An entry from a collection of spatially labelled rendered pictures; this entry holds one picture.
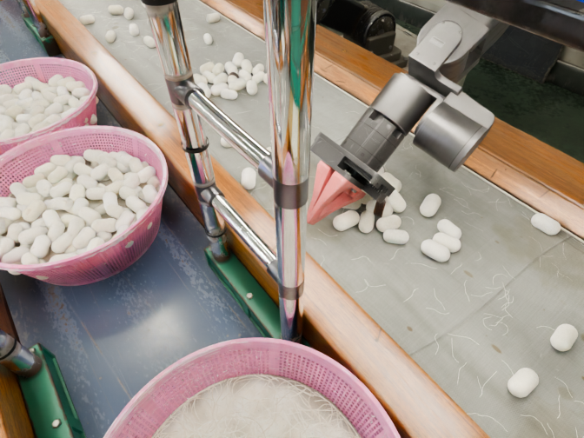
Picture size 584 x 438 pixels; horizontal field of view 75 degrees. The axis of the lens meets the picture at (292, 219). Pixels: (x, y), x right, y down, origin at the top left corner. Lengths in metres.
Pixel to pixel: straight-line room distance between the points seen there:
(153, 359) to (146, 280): 0.12
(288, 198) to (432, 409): 0.24
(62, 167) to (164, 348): 0.32
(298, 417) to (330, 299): 0.12
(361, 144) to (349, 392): 0.26
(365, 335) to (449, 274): 0.15
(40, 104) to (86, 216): 0.33
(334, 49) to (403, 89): 0.41
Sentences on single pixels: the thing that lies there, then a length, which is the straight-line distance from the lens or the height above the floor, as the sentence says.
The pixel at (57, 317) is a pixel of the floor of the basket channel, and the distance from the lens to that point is 0.59.
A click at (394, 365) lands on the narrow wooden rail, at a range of 0.40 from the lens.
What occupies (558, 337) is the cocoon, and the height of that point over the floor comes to 0.76.
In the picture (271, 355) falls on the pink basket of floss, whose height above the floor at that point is 0.75.
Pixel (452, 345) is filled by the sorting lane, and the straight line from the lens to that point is 0.46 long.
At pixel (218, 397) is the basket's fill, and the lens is 0.42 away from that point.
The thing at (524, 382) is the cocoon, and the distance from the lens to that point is 0.45.
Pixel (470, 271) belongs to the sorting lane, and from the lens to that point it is 0.51.
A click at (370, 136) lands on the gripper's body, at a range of 0.46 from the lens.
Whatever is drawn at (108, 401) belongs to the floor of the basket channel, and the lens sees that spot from 0.52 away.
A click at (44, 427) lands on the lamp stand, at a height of 0.71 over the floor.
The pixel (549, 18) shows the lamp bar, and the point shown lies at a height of 1.05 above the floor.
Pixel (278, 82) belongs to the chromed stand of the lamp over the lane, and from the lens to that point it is 0.19.
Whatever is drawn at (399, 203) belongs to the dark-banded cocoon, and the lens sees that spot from 0.53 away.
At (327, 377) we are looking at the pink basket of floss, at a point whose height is 0.75.
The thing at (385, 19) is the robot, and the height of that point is 0.63.
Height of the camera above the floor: 1.13
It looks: 50 degrees down
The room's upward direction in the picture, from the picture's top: straight up
